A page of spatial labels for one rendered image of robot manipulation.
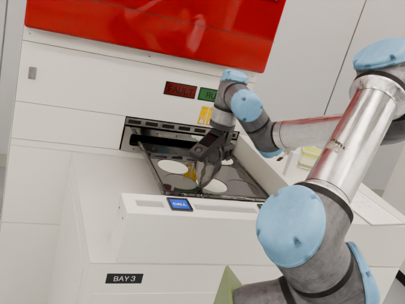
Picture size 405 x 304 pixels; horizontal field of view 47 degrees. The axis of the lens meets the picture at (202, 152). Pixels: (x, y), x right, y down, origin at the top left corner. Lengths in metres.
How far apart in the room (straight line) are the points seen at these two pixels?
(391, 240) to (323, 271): 0.77
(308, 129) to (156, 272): 0.52
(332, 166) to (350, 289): 0.20
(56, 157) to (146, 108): 0.35
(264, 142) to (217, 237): 0.29
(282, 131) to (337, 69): 2.60
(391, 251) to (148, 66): 0.97
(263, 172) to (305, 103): 2.16
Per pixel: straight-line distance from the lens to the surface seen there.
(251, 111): 1.19
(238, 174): 1.60
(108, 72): 1.59
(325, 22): 3.62
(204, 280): 1.26
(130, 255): 1.14
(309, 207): 0.72
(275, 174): 1.54
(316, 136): 1.17
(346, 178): 0.81
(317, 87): 3.74
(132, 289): 1.21
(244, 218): 1.19
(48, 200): 1.76
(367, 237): 1.44
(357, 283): 0.82
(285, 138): 1.21
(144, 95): 1.63
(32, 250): 1.87
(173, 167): 1.50
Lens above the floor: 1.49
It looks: 20 degrees down
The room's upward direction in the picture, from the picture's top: 15 degrees clockwise
